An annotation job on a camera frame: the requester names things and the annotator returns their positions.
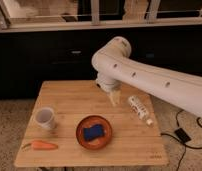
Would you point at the white ceramic cup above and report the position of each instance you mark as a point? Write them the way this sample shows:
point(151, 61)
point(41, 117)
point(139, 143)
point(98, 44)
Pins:
point(45, 117)

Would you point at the dark cabinet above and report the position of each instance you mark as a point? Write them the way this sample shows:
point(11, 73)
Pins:
point(27, 59)

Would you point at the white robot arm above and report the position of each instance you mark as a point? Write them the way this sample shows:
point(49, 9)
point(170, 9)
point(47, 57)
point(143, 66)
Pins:
point(113, 65)

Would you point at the clear plastic bottle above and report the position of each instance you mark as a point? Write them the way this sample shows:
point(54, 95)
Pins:
point(141, 110)

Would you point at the black power adapter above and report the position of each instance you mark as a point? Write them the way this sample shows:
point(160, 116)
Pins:
point(182, 135)

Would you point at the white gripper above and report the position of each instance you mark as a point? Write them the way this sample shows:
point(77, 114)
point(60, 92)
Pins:
point(111, 86)

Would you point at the orange carrot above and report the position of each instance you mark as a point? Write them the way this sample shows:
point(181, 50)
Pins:
point(41, 145)

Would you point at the brown round plate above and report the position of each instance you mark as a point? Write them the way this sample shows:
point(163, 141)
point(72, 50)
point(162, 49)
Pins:
point(99, 142)

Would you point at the blue sponge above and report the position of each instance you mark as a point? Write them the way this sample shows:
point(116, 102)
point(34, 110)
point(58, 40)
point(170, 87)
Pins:
point(93, 132)

